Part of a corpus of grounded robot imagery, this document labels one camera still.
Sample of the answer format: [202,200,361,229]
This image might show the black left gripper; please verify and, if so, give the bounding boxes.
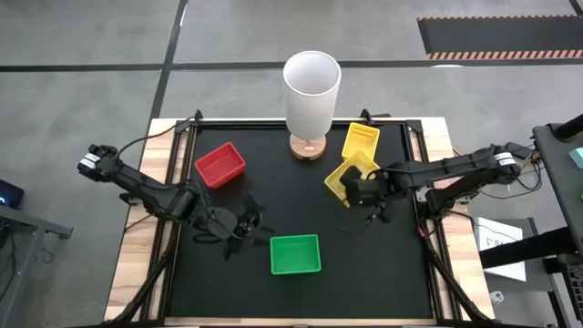
[221,195,267,262]

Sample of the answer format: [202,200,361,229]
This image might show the green slotted plastic basket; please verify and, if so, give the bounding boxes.
[269,233,322,277]
[269,233,322,276]

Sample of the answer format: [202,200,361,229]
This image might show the black base cable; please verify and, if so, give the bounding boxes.
[115,118,196,159]
[473,149,545,202]

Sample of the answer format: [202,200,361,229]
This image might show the white cardboard box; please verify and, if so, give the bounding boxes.
[473,216,530,283]

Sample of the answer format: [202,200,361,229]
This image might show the silver metal mounting bracket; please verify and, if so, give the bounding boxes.
[414,183,435,205]

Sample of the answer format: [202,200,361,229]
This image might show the round wooden lamp base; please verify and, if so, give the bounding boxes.
[288,132,328,162]

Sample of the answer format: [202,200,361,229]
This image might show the grey desk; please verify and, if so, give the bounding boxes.
[0,200,75,316]

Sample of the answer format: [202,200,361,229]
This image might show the black cabinet white labels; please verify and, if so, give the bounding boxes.
[557,253,583,328]

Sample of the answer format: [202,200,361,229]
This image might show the white cylindrical lamp shade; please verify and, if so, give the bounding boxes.
[281,49,343,142]

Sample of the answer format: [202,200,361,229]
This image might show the yellow slotted plastic basket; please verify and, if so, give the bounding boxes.
[341,121,382,162]
[323,149,382,210]

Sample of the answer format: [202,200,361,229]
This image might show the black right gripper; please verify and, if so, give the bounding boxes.
[340,163,399,225]

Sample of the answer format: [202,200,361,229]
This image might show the red slotted plastic basket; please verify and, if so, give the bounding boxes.
[194,141,248,190]

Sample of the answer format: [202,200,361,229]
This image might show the black side desk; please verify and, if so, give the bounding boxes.
[531,112,583,257]

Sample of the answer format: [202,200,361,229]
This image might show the black floor mat hazard edge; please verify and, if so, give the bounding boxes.
[416,14,583,62]

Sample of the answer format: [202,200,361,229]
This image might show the black aluminium table frame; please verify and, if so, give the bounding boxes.
[103,108,498,328]

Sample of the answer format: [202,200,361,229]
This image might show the black metal beam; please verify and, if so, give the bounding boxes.
[477,225,583,271]

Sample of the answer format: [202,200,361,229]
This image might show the black laptop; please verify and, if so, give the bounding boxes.
[0,178,26,211]

